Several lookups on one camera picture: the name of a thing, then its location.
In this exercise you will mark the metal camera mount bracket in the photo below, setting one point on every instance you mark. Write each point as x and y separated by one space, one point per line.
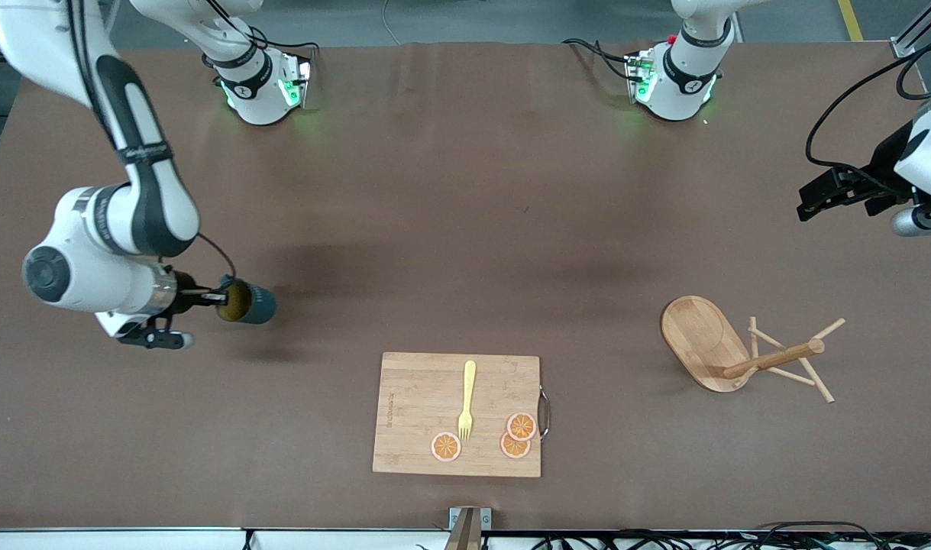
469 535

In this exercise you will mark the bamboo cutting board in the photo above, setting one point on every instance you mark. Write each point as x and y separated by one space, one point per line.
419 412

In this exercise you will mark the orange slice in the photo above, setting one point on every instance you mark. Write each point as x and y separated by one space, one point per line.
521 426
446 447
512 450

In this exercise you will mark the slanted aluminium corner post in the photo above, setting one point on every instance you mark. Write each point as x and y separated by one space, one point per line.
904 47

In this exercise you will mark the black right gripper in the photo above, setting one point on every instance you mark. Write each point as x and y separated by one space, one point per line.
185 297

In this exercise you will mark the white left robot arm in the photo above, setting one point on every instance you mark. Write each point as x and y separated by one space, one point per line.
683 84

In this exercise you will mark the white table edge rail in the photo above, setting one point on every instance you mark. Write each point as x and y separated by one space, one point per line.
129 541

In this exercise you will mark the yellow plastic fork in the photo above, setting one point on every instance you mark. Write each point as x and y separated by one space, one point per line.
469 382

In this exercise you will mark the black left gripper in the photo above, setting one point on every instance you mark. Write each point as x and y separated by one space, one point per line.
883 169

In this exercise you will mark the wooden mug rack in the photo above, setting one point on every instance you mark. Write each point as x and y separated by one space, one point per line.
698 336

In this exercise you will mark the dark green mug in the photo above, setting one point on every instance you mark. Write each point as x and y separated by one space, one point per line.
255 305

